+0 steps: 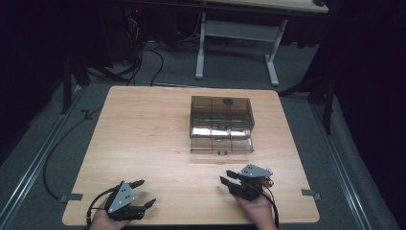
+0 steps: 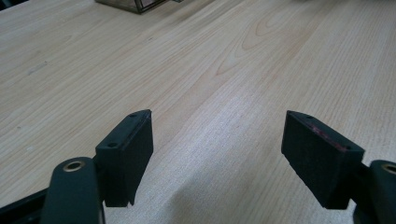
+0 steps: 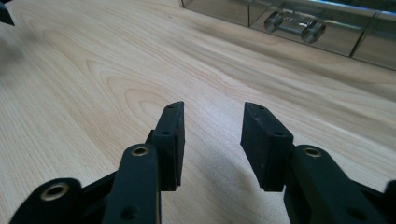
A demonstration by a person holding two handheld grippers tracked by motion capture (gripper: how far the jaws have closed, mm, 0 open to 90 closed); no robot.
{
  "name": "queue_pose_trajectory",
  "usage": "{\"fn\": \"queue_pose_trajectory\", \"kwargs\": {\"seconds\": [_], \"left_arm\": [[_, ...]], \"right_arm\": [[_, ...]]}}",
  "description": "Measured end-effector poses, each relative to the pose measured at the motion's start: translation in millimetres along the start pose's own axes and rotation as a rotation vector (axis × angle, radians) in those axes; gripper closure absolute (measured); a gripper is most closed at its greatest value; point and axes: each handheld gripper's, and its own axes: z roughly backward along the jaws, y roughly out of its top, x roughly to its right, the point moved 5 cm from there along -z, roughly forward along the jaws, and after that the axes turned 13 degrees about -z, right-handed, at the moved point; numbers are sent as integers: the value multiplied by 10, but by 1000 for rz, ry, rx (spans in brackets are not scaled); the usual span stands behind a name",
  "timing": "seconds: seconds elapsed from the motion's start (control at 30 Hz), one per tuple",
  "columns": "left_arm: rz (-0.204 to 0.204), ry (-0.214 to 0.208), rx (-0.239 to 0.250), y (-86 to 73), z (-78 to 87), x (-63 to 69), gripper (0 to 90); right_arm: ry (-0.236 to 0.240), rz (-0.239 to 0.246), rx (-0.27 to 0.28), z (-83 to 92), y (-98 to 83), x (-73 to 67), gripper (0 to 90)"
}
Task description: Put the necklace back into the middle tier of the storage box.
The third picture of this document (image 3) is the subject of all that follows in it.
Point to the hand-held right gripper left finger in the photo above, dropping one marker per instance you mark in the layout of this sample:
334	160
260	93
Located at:
141	183

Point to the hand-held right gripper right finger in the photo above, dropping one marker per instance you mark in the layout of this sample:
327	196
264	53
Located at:
317	186

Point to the clear acrylic drawer box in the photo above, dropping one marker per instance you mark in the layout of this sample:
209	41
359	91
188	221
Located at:
311	28

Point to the metal cylindrical part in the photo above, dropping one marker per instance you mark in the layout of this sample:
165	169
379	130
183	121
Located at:
295	25

